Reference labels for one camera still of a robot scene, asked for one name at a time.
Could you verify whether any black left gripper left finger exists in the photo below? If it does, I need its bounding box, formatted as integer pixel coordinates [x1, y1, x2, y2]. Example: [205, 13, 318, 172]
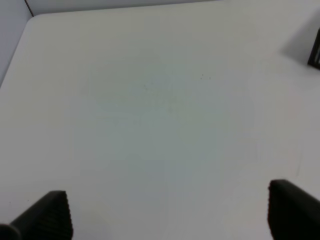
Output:
[0, 190, 74, 240]

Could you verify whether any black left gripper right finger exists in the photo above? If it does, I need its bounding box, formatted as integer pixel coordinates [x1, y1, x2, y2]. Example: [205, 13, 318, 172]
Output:
[267, 179, 320, 240]

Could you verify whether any brown coffee capsule box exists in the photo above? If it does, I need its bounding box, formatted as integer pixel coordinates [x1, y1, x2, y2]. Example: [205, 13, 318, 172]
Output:
[307, 29, 320, 70]

